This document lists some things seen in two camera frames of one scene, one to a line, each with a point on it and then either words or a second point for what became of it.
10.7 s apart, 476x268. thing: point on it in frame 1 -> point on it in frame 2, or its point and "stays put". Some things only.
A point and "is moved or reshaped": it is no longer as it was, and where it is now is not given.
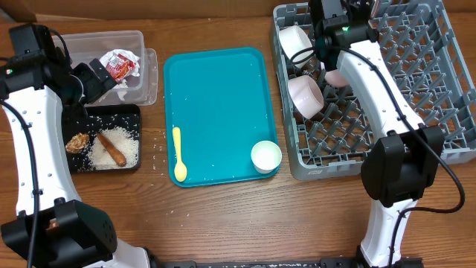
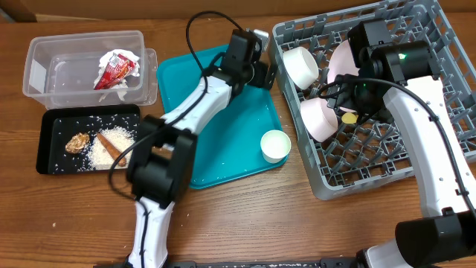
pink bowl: (306, 96) -> (319, 118)
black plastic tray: (114, 135) stays put
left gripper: (96, 87) -> (259, 80)
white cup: (266, 155) -> (275, 145)
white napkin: (122, 88) stays put
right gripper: (372, 34) -> (343, 94)
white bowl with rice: (293, 39) -> (301, 66)
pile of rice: (125, 141) stays put
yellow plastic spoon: (180, 167) is moved or reshaped
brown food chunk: (77, 143) stays put
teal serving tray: (221, 100) stays put
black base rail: (326, 263) stays put
